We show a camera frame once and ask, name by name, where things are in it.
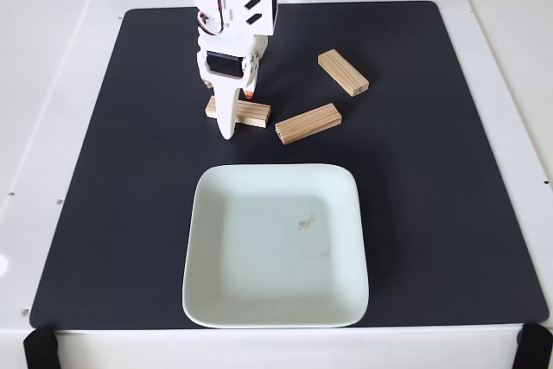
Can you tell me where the grooved wooden block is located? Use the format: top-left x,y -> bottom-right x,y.
205,95 -> 272,129
317,48 -> 371,98
275,103 -> 343,146

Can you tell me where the pale green square plate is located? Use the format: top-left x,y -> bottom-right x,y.
181,163 -> 371,329

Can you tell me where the black table mat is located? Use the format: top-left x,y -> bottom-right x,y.
29,0 -> 549,330

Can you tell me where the black corner bracket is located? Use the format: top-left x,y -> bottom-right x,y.
22,326 -> 60,369
513,323 -> 553,369

